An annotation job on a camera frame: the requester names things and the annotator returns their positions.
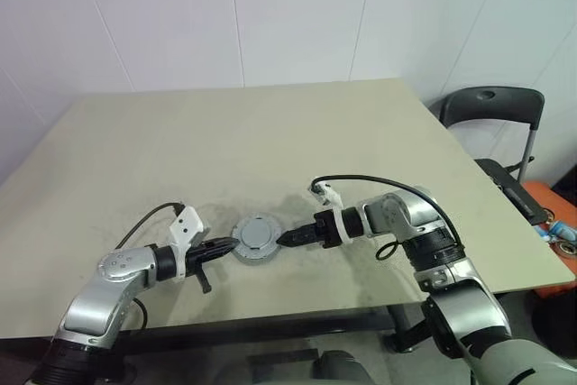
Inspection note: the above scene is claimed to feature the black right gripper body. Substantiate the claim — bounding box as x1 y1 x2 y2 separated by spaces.
313 210 343 252

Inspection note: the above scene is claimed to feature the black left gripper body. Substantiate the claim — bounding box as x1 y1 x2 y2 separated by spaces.
182 239 214 295

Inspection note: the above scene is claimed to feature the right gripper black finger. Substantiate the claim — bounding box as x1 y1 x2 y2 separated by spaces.
278 222 319 241
275 233 319 249

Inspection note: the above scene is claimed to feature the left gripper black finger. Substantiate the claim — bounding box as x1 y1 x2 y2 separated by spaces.
204 245 236 262
205 236 239 252

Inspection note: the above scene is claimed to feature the small grey gear cap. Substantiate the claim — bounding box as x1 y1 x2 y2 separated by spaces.
231 209 284 254

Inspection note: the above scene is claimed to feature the black oblong device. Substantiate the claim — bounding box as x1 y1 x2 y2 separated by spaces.
504 186 548 225

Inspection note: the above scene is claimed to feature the black folding chair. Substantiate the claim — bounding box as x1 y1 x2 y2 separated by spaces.
427 86 545 226

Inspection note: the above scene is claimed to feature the orange stool with tools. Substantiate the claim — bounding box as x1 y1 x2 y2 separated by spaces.
521 180 577 299

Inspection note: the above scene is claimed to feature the blue white bottle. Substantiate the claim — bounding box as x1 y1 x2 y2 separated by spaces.
546 220 577 241

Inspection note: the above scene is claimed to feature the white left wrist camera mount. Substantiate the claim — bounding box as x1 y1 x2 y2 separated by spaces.
169 206 212 279

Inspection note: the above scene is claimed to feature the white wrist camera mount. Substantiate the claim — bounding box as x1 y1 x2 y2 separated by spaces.
307 180 358 247
169 206 212 279

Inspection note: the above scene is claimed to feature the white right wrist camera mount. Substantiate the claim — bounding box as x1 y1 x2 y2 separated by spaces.
307 180 358 247

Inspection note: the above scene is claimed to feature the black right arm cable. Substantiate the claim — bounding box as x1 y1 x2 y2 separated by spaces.
308 174 465 262

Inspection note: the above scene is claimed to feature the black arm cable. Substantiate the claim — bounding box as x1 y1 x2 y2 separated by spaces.
308 174 465 262
117 202 185 332

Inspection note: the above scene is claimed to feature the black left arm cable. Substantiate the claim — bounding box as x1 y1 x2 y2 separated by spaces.
117 202 185 332

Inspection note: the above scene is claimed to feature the black table frame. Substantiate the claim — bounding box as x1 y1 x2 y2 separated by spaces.
0 302 434 354

